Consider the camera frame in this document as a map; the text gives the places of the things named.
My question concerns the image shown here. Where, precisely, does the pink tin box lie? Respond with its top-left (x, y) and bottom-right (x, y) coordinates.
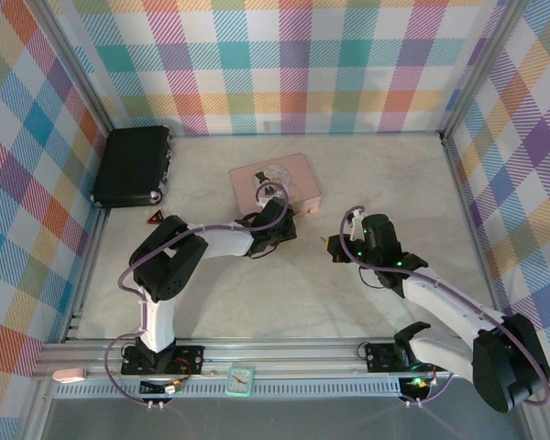
top-left (227, 153), bottom-right (323, 216)

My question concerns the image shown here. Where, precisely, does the small connector board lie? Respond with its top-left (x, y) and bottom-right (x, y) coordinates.
top-left (401, 375), bottom-right (431, 398)
top-left (139, 379), bottom-right (184, 396)

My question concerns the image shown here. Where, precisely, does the black hard briefcase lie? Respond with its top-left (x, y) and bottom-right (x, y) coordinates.
top-left (91, 126), bottom-right (174, 210)

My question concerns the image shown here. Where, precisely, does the small teal clock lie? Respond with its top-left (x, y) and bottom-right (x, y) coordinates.
top-left (225, 365), bottom-right (257, 398)

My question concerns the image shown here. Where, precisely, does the pale pink flat object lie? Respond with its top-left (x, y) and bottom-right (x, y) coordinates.
top-left (52, 368), bottom-right (87, 384)

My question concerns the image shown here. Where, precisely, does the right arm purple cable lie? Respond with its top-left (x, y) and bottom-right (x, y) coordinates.
top-left (338, 205), bottom-right (550, 407)

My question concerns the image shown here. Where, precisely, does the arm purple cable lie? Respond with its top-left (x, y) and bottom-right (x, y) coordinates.
top-left (104, 184), bottom-right (289, 407)
top-left (338, 205), bottom-right (550, 407)

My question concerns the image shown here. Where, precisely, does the aluminium front rail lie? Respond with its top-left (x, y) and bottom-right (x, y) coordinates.
top-left (31, 337), bottom-right (533, 380)

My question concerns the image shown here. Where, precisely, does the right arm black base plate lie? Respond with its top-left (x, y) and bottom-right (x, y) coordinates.
top-left (364, 341), bottom-right (450, 373)

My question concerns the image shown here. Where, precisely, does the slotted grey cable duct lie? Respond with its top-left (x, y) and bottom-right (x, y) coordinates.
top-left (49, 378), bottom-right (404, 399)

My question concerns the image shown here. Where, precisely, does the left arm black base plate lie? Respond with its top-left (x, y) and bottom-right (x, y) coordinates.
top-left (120, 344), bottom-right (206, 377)

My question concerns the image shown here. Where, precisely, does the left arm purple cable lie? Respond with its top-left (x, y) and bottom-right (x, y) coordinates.
top-left (104, 184), bottom-right (289, 407)

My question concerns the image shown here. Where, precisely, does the aluminium corner post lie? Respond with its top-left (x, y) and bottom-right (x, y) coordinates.
top-left (438, 0), bottom-right (531, 138)
top-left (38, 0), bottom-right (116, 135)

